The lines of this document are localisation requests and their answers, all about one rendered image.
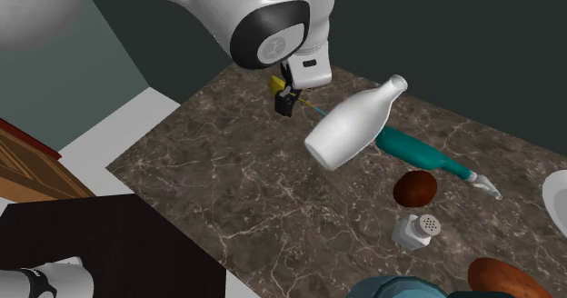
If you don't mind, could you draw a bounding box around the white bottle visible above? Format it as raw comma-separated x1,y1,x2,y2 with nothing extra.
303,74,410,172

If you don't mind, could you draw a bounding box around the teal bottle with silver tip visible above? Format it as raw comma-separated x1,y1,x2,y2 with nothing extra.
374,125,504,201

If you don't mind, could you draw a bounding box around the dark brown round fruit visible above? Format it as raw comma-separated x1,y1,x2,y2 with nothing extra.
392,169,439,209

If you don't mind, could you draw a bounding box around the white salt shaker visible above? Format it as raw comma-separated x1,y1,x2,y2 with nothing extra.
391,213,443,252

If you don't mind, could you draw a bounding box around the blue-grey bowl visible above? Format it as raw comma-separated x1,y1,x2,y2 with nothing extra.
346,274,516,298

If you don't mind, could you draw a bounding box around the black robot stand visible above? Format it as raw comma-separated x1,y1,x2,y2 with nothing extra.
0,194,227,298

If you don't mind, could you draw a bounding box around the wooden cabinet with red top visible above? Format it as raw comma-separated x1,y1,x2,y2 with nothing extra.
0,118,96,204

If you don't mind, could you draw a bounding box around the brown potato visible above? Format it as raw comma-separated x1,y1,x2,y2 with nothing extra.
467,256,555,298

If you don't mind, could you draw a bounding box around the white plate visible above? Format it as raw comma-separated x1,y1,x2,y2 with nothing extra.
542,168,567,239

